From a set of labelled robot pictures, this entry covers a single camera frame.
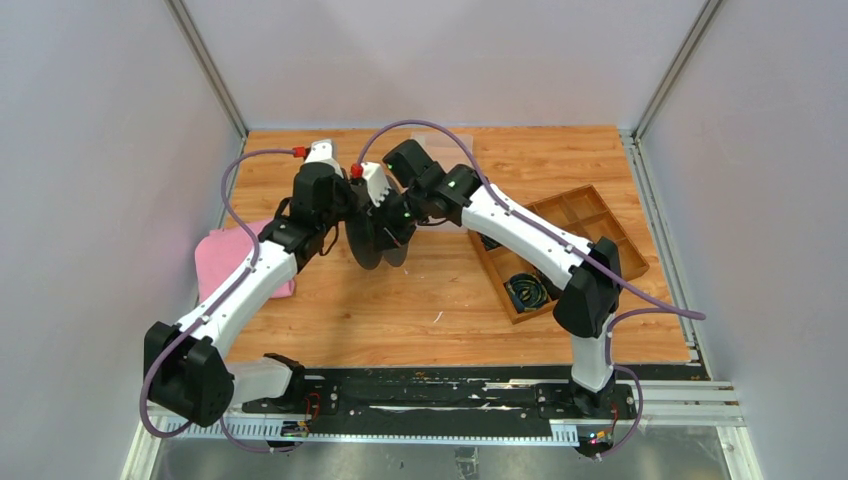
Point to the pink cloth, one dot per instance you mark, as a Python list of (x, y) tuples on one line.
[(218, 255)]

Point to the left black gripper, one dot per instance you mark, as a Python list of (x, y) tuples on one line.
[(352, 209)]

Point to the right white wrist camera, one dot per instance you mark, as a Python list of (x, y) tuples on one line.
[(371, 184)]

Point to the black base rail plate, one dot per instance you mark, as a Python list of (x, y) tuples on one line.
[(501, 402)]

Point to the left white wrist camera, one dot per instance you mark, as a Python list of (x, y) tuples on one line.
[(324, 151)]

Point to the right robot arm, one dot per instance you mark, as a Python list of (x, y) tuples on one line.
[(408, 188)]

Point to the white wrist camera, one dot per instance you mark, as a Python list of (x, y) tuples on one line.
[(324, 151), (371, 184)]

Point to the dark grey perforated spool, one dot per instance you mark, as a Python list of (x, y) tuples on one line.
[(365, 234)]

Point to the wooden compartment tray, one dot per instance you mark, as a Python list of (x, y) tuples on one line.
[(581, 212)]

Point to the translucent plastic tray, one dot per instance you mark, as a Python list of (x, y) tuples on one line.
[(447, 153)]

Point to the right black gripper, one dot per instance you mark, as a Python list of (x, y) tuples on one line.
[(382, 227)]

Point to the coiled cable blue green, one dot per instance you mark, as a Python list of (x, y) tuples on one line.
[(488, 243)]

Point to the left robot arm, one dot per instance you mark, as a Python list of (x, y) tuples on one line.
[(184, 364)]

